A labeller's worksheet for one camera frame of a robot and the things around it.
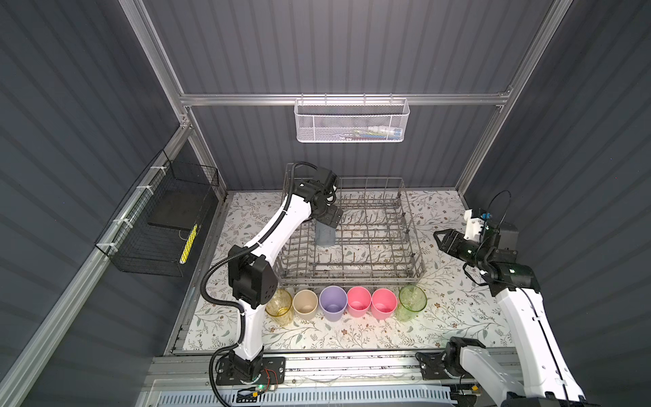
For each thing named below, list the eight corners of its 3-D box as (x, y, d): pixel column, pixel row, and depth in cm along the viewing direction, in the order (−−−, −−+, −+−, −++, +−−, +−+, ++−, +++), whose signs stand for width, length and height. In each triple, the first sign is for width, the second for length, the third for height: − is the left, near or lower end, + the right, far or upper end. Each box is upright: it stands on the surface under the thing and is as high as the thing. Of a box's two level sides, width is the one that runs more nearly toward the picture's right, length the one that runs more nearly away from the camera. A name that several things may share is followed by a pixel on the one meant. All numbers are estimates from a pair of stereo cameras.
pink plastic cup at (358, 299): (351, 323, 84) (353, 312, 76) (346, 299, 89) (348, 287, 81) (370, 319, 85) (375, 308, 77) (365, 296, 90) (368, 284, 82)
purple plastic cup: (331, 329, 82) (330, 317, 73) (319, 304, 87) (317, 290, 78) (351, 318, 84) (353, 305, 75) (338, 295, 90) (339, 280, 80)
